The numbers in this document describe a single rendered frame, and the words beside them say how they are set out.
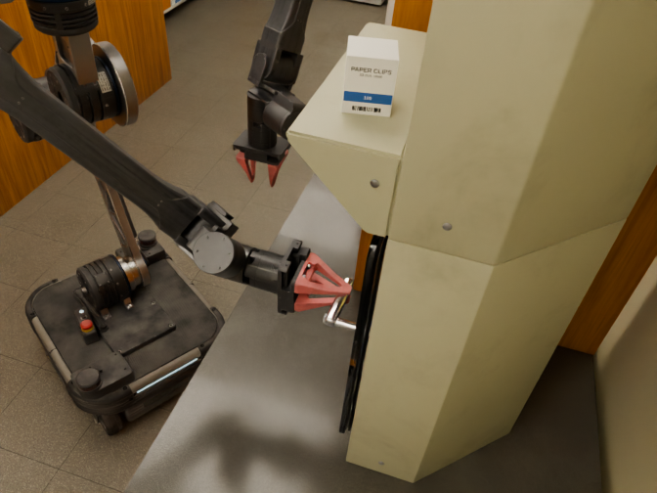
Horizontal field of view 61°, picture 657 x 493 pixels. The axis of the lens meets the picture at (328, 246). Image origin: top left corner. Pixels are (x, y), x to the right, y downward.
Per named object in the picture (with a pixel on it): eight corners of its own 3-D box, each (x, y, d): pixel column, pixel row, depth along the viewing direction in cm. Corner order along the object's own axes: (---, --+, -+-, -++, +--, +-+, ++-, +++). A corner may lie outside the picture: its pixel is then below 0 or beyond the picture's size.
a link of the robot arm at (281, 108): (290, 59, 107) (256, 49, 100) (329, 81, 100) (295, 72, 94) (270, 117, 111) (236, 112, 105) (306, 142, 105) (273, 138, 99)
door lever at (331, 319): (375, 294, 83) (377, 282, 81) (358, 341, 76) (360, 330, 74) (341, 285, 84) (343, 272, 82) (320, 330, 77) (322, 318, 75)
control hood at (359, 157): (435, 104, 81) (451, 35, 75) (386, 241, 58) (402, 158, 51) (360, 88, 83) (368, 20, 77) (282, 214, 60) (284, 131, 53)
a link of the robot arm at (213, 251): (216, 201, 87) (180, 244, 87) (189, 183, 76) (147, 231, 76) (272, 251, 85) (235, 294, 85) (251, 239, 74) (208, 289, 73)
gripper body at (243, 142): (281, 163, 109) (281, 129, 104) (232, 152, 111) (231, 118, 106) (291, 147, 114) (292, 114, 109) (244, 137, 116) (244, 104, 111)
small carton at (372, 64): (389, 94, 60) (397, 39, 56) (390, 117, 57) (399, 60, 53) (343, 90, 60) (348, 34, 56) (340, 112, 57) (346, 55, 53)
